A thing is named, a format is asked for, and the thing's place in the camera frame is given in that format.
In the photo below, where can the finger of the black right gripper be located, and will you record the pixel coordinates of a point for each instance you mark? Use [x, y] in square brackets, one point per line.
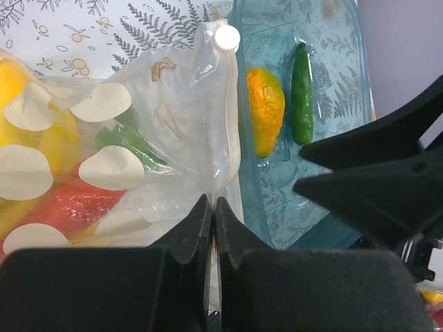
[389, 202]
[392, 137]

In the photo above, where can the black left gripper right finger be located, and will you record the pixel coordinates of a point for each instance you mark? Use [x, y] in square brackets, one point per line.
[263, 289]

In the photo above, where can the red fake food in bag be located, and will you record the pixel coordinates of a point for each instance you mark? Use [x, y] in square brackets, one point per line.
[53, 219]

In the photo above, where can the fake carrot with green leaves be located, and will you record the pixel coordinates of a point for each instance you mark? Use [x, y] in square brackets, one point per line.
[126, 134]

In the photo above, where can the green fake chili pepper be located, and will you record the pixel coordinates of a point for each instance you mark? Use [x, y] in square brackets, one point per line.
[302, 123]

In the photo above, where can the polka dot zip top bag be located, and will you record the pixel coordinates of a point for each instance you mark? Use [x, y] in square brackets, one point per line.
[188, 114]

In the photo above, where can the yellow orange fake mango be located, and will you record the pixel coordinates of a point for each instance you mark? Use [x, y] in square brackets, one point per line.
[266, 103]

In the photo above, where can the clear teal plastic tray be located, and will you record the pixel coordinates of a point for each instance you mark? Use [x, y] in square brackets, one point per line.
[270, 32]

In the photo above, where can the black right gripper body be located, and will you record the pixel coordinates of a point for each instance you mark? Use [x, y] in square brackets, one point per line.
[423, 259]

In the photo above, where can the yellow fake food in bag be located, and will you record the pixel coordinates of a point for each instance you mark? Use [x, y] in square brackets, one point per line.
[39, 142]

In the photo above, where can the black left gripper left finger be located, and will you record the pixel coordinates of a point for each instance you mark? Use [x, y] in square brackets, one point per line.
[161, 287]

